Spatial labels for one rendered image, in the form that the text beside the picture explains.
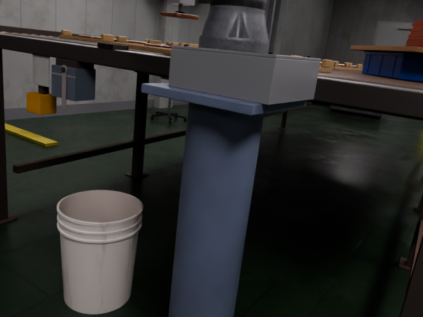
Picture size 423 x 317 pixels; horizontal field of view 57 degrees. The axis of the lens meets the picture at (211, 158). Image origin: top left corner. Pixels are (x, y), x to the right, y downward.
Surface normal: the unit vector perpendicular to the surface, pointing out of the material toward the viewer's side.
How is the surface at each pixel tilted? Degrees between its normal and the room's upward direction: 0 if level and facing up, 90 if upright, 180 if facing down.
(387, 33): 90
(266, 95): 90
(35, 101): 90
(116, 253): 93
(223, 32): 73
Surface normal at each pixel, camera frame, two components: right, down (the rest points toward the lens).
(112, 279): 0.58, 0.33
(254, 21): 0.52, -0.03
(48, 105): 0.85, 0.23
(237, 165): 0.41, 0.29
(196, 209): -0.49, 0.18
